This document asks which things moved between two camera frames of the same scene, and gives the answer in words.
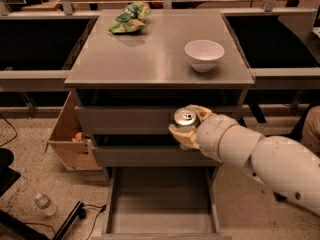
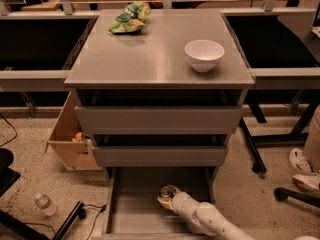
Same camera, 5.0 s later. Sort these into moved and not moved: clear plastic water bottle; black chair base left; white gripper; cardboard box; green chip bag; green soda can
Moved: green soda can; white gripper
Not moved: cardboard box; green chip bag; black chair base left; clear plastic water bottle
